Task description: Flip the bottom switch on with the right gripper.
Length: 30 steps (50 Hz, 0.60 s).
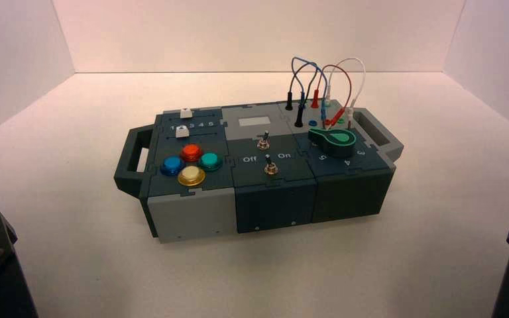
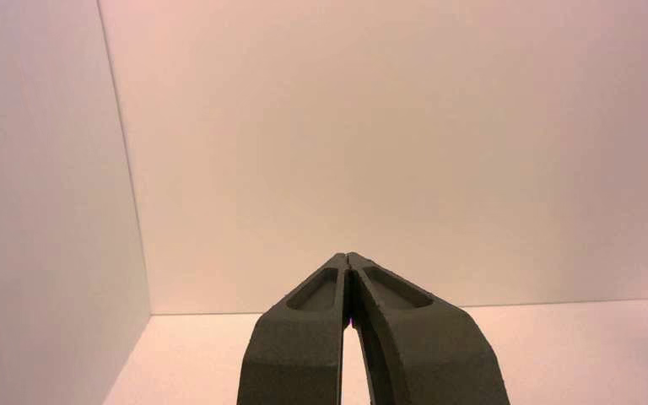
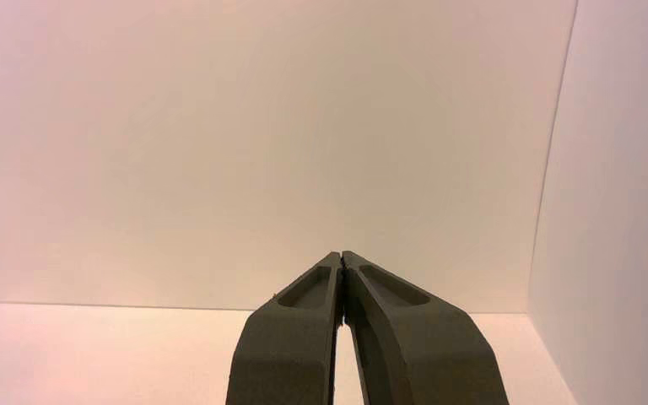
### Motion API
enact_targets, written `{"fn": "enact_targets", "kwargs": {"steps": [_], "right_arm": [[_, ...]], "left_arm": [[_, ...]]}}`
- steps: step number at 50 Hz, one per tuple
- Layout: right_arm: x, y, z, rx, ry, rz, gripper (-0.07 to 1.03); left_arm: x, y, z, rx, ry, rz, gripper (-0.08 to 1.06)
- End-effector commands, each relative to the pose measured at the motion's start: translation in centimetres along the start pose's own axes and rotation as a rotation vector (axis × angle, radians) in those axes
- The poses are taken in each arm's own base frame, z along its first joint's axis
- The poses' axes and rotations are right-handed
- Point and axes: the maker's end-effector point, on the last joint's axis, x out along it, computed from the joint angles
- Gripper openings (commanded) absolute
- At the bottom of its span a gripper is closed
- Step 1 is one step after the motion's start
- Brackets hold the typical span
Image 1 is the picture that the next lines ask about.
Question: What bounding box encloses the small white display window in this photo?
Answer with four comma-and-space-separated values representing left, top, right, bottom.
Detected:
239, 116, 270, 128

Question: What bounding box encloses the green dome push button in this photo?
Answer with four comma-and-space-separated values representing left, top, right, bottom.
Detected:
198, 152, 224, 172

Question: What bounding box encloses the dark and grey control box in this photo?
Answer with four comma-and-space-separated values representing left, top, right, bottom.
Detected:
113, 99, 405, 244

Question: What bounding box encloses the red dome push button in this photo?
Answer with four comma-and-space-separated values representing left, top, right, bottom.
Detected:
180, 144, 204, 163

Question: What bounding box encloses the yellow dome push button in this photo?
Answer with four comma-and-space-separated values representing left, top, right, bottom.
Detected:
177, 166, 207, 188

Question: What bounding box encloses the dark rotary knob green pointer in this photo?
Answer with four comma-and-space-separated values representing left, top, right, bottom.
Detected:
308, 128, 358, 159

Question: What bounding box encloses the blue dome push button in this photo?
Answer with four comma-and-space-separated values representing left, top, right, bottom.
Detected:
160, 156, 186, 178

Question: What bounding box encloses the black banana plug cable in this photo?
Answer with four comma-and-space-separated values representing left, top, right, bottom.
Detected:
284, 61, 321, 129

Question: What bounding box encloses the red banana plug cable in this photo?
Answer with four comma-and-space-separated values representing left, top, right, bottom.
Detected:
310, 64, 353, 128

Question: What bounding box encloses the blue banana plug cable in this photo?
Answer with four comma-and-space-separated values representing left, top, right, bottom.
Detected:
290, 56, 328, 122

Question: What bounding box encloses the white banana plug cable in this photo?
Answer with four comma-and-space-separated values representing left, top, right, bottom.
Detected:
324, 57, 367, 111

